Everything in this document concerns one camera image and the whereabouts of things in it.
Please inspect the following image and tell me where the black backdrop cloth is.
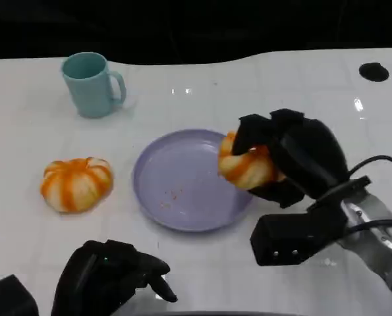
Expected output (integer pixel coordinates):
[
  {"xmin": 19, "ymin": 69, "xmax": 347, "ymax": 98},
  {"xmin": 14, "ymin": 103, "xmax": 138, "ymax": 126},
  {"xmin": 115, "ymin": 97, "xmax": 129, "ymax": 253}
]
[{"xmin": 0, "ymin": 0, "xmax": 392, "ymax": 66}]

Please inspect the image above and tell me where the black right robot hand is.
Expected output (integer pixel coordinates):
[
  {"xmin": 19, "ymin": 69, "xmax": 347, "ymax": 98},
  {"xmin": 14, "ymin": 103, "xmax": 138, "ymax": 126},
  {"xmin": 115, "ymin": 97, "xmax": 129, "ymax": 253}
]
[{"xmin": 232, "ymin": 108, "xmax": 350, "ymax": 209}]

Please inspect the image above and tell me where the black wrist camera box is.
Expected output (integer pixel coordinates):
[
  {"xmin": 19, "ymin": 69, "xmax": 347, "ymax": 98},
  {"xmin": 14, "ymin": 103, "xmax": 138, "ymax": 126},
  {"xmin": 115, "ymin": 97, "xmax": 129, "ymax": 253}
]
[
  {"xmin": 250, "ymin": 176, "xmax": 372, "ymax": 267},
  {"xmin": 0, "ymin": 275, "xmax": 40, "ymax": 316}
]

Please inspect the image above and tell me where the black table grommet hole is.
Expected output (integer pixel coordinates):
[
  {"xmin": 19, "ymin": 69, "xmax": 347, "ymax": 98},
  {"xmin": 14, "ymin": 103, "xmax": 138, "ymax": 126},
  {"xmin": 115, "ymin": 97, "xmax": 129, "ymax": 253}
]
[{"xmin": 358, "ymin": 62, "xmax": 390, "ymax": 82}]

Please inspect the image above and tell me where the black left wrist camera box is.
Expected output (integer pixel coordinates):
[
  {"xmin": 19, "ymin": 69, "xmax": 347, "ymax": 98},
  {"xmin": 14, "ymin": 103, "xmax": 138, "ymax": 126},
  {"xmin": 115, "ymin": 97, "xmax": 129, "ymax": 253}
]
[{"xmin": 0, "ymin": 275, "xmax": 40, "ymax": 316}]

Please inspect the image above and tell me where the lilac plate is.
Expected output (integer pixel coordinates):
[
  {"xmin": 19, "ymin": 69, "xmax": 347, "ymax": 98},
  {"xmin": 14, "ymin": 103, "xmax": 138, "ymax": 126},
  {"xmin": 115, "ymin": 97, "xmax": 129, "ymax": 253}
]
[{"xmin": 132, "ymin": 128, "xmax": 254, "ymax": 233}]

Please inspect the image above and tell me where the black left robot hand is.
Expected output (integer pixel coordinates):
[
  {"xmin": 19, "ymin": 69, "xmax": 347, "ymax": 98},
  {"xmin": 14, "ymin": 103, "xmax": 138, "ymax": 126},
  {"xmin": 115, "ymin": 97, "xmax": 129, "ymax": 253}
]
[{"xmin": 50, "ymin": 239, "xmax": 179, "ymax": 316}]

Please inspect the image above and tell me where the pale green mug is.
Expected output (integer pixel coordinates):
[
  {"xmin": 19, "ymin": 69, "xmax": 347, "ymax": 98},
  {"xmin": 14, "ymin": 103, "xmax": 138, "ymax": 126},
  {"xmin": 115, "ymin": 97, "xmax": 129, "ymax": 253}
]
[{"xmin": 61, "ymin": 51, "xmax": 127, "ymax": 119}]

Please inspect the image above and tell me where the orange and white bread roll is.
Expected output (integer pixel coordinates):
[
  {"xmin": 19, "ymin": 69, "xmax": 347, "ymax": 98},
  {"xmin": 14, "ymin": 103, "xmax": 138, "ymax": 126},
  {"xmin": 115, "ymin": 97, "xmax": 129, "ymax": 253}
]
[
  {"xmin": 217, "ymin": 130, "xmax": 284, "ymax": 191},
  {"xmin": 40, "ymin": 157, "xmax": 114, "ymax": 213}
]

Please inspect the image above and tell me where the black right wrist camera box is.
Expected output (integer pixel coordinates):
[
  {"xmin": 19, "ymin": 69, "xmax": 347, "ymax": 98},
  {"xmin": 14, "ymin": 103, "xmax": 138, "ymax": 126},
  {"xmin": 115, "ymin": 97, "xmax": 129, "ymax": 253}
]
[{"xmin": 250, "ymin": 176, "xmax": 372, "ymax": 267}]

